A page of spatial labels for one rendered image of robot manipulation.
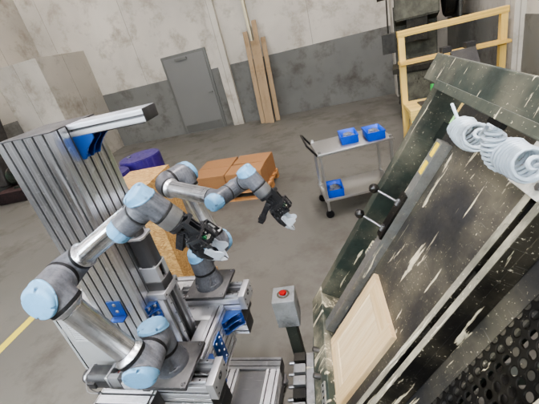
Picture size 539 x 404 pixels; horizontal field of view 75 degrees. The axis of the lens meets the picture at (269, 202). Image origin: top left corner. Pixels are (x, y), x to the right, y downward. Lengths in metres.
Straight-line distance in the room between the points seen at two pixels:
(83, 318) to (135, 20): 10.07
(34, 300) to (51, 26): 11.44
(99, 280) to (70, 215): 0.32
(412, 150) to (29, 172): 1.47
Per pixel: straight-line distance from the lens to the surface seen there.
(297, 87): 9.83
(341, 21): 9.63
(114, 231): 1.07
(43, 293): 1.28
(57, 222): 1.59
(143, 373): 1.39
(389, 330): 1.25
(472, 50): 5.57
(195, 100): 10.57
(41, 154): 1.48
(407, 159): 1.56
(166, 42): 10.68
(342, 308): 1.63
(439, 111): 1.53
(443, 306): 0.96
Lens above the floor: 2.16
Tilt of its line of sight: 25 degrees down
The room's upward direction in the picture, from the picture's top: 15 degrees counter-clockwise
